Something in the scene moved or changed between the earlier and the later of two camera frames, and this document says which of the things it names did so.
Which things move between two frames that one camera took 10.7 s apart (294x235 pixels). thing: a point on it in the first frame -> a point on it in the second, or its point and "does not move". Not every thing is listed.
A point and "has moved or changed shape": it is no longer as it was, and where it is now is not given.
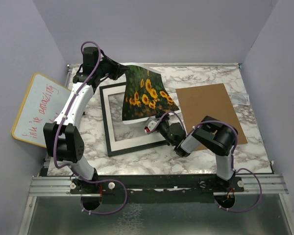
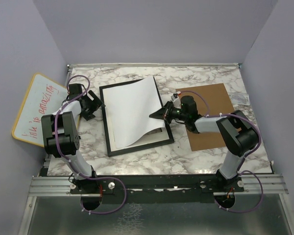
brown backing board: x=212 y=101 does not move
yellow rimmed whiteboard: x=43 y=100 does not move
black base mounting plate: x=189 y=188 does not move
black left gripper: x=117 y=69 -> x=95 y=104
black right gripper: x=164 y=117 -> x=164 y=113
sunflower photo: x=146 y=94 has moved or changed shape
